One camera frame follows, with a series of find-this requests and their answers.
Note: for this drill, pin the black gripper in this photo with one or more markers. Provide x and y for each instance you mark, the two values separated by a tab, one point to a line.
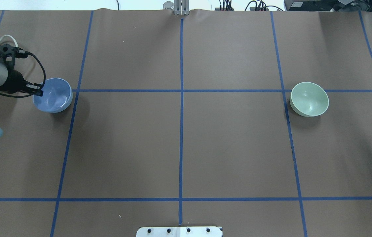
15	83

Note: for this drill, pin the blue bowl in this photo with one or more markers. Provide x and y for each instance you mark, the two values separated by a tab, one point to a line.
57	96

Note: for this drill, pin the green bowl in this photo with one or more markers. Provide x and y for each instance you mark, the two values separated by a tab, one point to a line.
309	99

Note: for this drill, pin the small metal cup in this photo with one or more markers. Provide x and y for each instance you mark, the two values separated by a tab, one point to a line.
168	5

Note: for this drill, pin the aluminium frame post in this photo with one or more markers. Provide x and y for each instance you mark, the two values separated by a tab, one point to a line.
181	7

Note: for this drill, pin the white camera pedestal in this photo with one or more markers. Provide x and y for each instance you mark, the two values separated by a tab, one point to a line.
180	231

